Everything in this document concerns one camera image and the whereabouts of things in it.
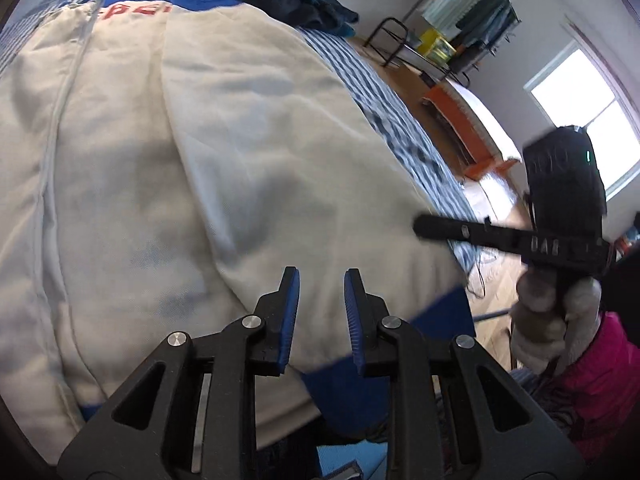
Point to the black clothes rack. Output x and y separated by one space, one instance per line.
395 41

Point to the dark hanging clothes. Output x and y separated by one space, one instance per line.
484 23

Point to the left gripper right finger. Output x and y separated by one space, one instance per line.
455 413

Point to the right gloved hand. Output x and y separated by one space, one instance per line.
549 332

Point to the striped blue white bed quilt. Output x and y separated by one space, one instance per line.
376 187

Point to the beige blue work jacket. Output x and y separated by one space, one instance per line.
175 108

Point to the bright window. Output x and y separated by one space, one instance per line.
575 89

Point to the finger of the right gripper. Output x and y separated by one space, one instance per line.
431 227

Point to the pink sleeve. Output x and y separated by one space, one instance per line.
604 384

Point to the orange covered box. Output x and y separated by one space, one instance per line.
484 143

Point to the yellow box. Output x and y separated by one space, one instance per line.
435 47

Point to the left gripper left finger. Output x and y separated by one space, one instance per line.
188 410

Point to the dark navy folded clothes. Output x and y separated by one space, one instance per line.
328 16

